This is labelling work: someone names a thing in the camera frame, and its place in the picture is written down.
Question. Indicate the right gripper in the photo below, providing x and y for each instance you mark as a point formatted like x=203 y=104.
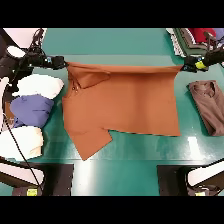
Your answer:
x=193 y=64

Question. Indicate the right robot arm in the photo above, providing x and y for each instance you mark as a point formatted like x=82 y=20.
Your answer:
x=213 y=57

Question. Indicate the red garment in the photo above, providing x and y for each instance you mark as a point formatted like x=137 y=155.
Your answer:
x=200 y=34

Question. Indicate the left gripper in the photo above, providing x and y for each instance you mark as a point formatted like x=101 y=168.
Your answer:
x=57 y=62

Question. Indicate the white folded garment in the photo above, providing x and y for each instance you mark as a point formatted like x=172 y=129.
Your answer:
x=175 y=41

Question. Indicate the orange-brown shirt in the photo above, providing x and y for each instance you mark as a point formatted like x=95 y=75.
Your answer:
x=133 y=100

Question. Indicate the dark green garment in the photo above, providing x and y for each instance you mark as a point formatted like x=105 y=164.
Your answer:
x=186 y=41

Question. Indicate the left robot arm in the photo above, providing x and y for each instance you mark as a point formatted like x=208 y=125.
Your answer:
x=20 y=60

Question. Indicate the grey-brown folded shirt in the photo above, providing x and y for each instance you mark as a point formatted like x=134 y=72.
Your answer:
x=210 y=103

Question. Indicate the blue garment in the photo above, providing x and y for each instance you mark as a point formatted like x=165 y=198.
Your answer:
x=31 y=110

